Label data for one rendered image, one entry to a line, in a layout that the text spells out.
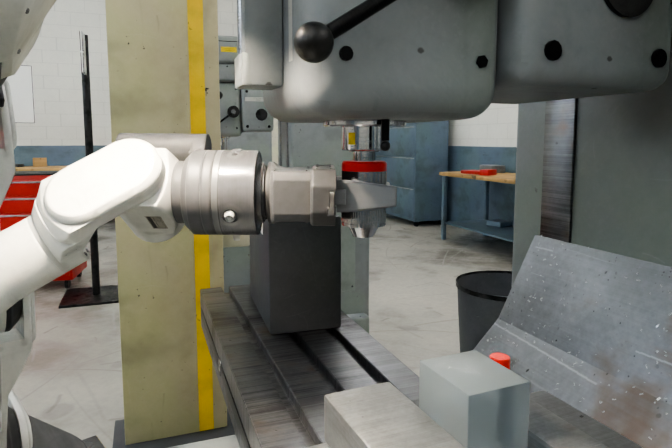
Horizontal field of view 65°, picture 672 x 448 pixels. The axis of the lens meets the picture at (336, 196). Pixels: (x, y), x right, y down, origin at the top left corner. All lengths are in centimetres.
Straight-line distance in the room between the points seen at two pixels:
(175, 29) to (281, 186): 180
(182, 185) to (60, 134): 907
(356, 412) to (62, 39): 942
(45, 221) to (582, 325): 64
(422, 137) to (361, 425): 747
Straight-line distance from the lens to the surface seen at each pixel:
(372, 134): 53
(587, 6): 56
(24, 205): 511
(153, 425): 252
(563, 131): 85
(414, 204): 783
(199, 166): 53
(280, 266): 84
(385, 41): 45
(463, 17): 50
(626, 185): 78
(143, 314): 234
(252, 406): 67
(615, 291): 77
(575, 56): 54
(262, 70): 50
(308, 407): 66
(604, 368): 75
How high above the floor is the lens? 129
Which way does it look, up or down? 6 degrees down
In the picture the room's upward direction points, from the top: straight up
